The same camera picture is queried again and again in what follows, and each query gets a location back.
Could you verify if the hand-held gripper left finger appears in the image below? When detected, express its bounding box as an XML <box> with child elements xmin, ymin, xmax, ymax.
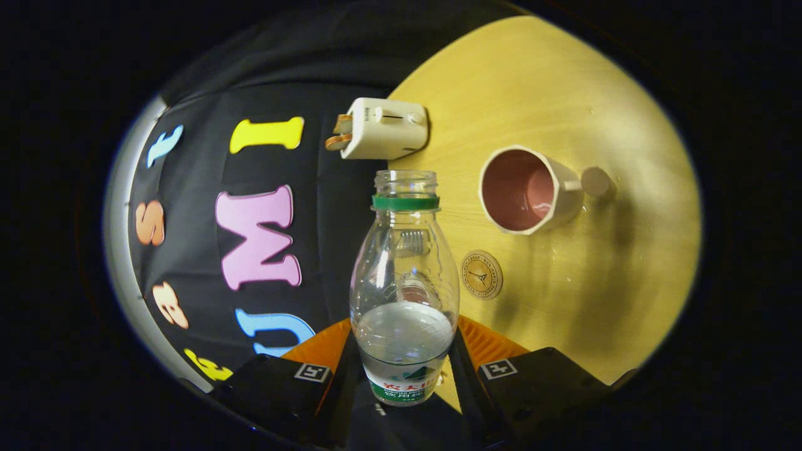
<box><xmin>210</xmin><ymin>318</ymin><xmax>364</xmax><ymax>448</ymax></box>

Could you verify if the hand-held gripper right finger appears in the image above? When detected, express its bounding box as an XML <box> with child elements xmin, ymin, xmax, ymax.
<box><xmin>448</xmin><ymin>315</ymin><xmax>635</xmax><ymax>448</ymax></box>

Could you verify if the round wooden coaster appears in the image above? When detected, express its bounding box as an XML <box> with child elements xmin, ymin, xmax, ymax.
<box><xmin>461</xmin><ymin>250</ymin><xmax>504</xmax><ymax>301</ymax></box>

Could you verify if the clear plastic juice bottle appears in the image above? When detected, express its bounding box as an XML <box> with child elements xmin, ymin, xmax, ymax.
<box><xmin>349</xmin><ymin>170</ymin><xmax>460</xmax><ymax>408</ymax></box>

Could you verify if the cream cup with wooden handle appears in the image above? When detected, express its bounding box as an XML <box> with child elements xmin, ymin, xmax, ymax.
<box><xmin>479</xmin><ymin>145</ymin><xmax>618</xmax><ymax>236</ymax></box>

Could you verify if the wooden table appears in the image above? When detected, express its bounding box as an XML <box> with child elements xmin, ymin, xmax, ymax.
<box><xmin>385</xmin><ymin>16</ymin><xmax>702</xmax><ymax>414</ymax></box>

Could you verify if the black backdrop cloth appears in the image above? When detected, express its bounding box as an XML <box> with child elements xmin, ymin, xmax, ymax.
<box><xmin>125</xmin><ymin>0</ymin><xmax>533</xmax><ymax>402</ymax></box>

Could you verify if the white toaster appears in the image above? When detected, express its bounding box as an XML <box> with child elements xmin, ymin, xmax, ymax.
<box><xmin>339</xmin><ymin>97</ymin><xmax>430</xmax><ymax>160</ymax></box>

